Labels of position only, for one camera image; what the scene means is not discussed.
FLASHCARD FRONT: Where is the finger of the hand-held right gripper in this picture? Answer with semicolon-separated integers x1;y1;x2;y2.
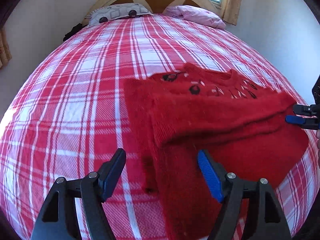
285;115;320;131
292;104;320;117

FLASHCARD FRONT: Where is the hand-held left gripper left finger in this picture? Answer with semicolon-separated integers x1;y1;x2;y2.
31;148;127;240

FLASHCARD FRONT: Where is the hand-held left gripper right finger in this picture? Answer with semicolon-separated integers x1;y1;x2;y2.
197;149;292;240

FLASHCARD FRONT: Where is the red knit sweater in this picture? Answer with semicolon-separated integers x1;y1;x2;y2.
123;63;310;240

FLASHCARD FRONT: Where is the red plaid bedsheet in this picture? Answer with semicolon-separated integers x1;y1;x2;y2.
0;14;320;240

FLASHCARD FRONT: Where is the yellow floral curtain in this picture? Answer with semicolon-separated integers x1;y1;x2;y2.
221;0;243;26
0;27;12;69

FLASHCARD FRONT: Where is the pink pillow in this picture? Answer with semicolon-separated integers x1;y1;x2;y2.
163;5;226;29

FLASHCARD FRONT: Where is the black cloth beside bed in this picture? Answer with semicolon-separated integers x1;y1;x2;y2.
62;23;83;42

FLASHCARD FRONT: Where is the grey patterned pillow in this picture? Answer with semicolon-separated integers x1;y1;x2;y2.
85;3;154;27

